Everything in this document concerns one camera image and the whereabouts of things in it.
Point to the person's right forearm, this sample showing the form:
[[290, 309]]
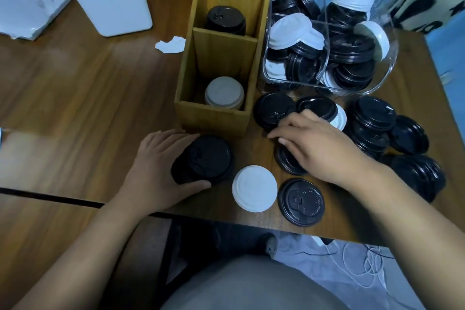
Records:
[[407, 226]]

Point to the black lid stack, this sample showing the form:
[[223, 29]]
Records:
[[226, 20]]

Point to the person's left forearm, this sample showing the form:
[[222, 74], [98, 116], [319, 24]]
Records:
[[80, 251]]

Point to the heap of mixed cup lids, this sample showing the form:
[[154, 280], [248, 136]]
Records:
[[327, 48]]

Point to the black stool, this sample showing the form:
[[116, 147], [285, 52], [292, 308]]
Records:
[[189, 244]]

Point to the black cup lid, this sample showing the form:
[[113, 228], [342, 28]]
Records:
[[318, 107], [301, 202], [272, 110], [287, 165]]

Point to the clear plastic container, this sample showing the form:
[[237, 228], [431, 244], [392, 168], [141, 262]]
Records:
[[388, 66]]

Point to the person's left thumb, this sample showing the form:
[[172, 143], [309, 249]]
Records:
[[192, 187]]

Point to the white cup lid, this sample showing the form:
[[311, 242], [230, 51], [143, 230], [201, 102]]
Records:
[[340, 119], [254, 188]]

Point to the white paper scrap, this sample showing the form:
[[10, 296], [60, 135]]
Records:
[[170, 45]]

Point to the short stack of black lids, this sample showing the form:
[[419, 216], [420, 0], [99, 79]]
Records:
[[212, 159]]

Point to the person's right thumb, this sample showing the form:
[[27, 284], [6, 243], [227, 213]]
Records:
[[289, 145]]

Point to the person's right hand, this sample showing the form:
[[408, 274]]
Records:
[[327, 153]]

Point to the wooden compartment organizer box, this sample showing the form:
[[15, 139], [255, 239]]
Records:
[[218, 119]]

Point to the pile of black lids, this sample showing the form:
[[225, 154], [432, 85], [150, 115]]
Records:
[[377, 121]]

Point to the person's left hand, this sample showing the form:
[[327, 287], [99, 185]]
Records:
[[149, 175]]

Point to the person's shoe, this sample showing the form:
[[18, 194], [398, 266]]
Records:
[[270, 245]]

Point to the person's grey garment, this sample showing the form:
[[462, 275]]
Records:
[[254, 284]]

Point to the grey lid stack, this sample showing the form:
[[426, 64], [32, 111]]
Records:
[[224, 92]]

